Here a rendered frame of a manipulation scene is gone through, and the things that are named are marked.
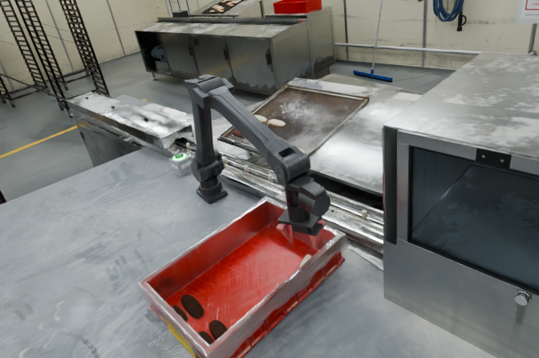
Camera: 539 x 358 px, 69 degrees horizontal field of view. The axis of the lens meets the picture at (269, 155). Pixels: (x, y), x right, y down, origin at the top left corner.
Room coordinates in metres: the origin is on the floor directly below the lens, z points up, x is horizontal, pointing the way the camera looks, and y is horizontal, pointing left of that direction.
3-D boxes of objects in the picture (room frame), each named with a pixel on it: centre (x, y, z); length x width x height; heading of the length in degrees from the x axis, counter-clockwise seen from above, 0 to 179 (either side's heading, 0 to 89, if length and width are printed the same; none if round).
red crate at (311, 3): (5.18, -0.66, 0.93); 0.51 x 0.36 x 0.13; 45
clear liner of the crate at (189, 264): (0.81, 0.11, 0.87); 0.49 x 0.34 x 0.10; 129
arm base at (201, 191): (1.32, 0.25, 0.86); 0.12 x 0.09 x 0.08; 31
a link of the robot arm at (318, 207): (0.81, -0.08, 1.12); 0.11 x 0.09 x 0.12; 32
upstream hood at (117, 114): (2.25, 0.84, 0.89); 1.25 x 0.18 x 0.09; 41
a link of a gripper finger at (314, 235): (0.83, -0.07, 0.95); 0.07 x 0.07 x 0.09; 56
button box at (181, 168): (1.54, 0.39, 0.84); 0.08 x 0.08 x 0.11; 41
